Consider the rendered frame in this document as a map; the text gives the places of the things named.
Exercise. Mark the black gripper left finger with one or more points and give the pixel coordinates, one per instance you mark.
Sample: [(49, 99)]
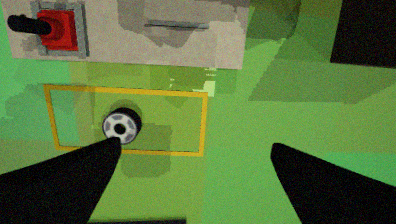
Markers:
[(61, 190)]

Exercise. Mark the black and grey wheel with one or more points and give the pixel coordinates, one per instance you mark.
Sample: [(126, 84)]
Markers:
[(111, 125)]

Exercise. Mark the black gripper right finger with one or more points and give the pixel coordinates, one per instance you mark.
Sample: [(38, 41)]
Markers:
[(324, 193)]

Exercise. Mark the yellow rectangular outline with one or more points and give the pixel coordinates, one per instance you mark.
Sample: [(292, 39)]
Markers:
[(47, 89)]

